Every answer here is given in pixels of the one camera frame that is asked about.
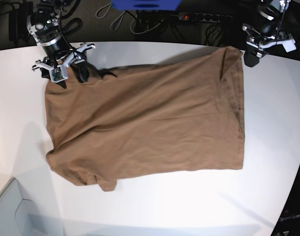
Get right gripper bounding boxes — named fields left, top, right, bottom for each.
left=40, top=40, right=90, bottom=89

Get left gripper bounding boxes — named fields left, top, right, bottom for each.
left=243, top=24, right=277, bottom=67

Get brown t-shirt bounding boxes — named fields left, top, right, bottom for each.
left=45, top=47, right=245, bottom=191

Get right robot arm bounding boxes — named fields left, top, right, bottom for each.
left=27, top=0, right=95, bottom=89

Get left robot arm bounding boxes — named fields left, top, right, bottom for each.
left=241, top=0, right=297, bottom=67

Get black power strip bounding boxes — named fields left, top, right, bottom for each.
left=178, top=12, right=233, bottom=23

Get blue box overhead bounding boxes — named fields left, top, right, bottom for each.
left=111, top=0, right=181, bottom=11

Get white cabinet at corner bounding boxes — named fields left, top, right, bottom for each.
left=0, top=177, right=65, bottom=236

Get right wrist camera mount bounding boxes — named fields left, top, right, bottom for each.
left=31, top=43, right=96, bottom=84

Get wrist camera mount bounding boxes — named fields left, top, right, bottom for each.
left=31, top=43, right=96, bottom=84
left=242, top=24, right=297, bottom=58

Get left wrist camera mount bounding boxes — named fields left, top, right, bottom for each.
left=242, top=24, right=297, bottom=58

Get white cable loops on floor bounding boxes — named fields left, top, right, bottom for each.
left=95, top=3, right=168, bottom=35

